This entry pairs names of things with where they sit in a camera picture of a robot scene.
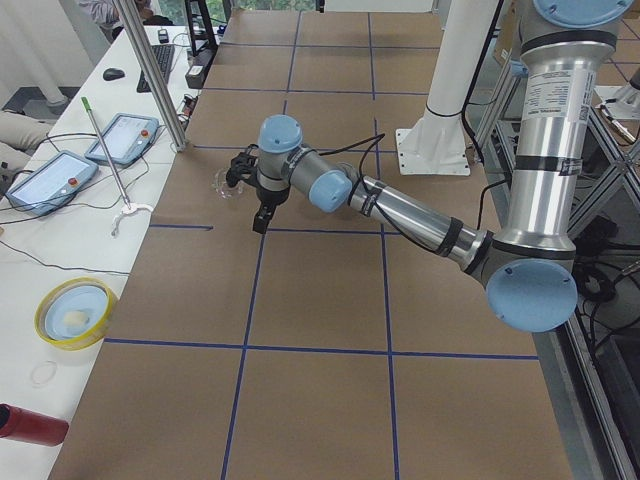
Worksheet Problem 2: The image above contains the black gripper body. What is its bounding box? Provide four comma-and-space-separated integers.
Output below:
256, 187, 290, 216

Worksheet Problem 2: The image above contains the clear glass funnel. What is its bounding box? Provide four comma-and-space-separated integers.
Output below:
211, 169, 244, 200

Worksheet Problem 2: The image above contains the white plastic hook piece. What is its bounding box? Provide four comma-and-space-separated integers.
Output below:
110, 202, 154, 238

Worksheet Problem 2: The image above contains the far blue teach pendant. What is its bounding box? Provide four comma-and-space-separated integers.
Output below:
102, 113, 160, 167

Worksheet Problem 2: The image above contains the blue teach pendant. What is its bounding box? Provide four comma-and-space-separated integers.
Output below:
102, 113, 160, 167
6, 150, 98, 216

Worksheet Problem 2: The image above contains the black keyboard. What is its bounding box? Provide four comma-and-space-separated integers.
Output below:
136, 43, 177, 94

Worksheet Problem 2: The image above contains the black computer mouse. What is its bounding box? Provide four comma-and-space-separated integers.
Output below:
102, 68, 126, 82

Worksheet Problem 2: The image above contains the yellow tape roll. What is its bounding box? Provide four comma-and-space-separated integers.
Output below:
34, 277, 118, 351

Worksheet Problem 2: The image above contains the metal rod green tip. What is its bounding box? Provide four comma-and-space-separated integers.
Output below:
81, 96, 131, 214

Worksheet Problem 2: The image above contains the near blue teach pendant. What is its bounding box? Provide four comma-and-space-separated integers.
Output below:
6, 150, 98, 216

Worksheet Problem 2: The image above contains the red bottle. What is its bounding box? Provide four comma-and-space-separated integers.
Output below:
1, 404, 69, 446

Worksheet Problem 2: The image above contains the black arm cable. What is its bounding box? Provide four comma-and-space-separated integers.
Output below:
319, 131, 454, 256

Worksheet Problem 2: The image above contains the aluminium frame post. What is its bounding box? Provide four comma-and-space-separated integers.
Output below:
114, 0, 187, 152

